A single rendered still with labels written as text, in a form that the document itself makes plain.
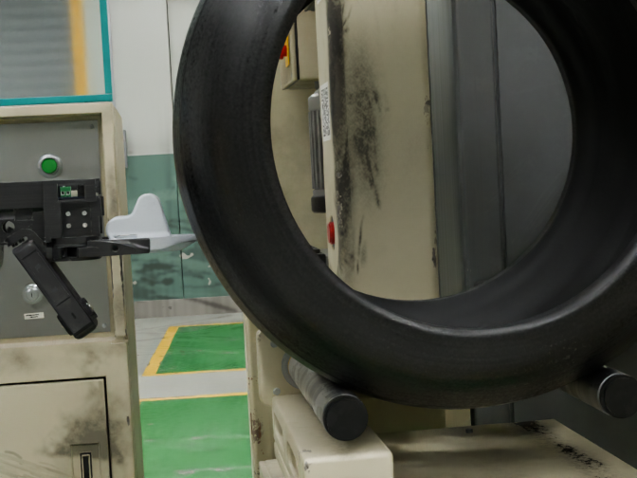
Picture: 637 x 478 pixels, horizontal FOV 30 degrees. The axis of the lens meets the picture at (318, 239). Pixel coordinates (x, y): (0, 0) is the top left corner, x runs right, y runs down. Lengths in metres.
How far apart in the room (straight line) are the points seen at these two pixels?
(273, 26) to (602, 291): 0.41
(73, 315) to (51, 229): 0.09
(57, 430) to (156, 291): 8.47
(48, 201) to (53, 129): 0.72
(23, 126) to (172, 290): 8.46
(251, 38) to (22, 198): 0.29
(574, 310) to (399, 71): 0.48
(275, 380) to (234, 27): 0.53
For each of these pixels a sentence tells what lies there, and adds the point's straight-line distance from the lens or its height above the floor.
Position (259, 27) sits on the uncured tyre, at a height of 1.28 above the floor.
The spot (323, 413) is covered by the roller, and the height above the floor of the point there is 0.91.
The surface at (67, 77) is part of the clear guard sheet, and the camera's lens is 1.91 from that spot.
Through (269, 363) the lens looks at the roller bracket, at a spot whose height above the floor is 0.91.
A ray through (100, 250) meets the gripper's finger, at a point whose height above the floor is 1.07.
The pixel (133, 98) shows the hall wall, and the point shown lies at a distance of 10.36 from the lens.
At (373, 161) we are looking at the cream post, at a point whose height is 1.15.
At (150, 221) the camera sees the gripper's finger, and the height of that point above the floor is 1.10.
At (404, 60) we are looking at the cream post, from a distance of 1.54.
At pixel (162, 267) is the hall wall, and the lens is 10.34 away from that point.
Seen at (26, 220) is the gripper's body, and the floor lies 1.11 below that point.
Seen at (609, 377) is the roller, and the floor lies 0.92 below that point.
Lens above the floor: 1.14
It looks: 3 degrees down
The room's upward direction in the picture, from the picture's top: 3 degrees counter-clockwise
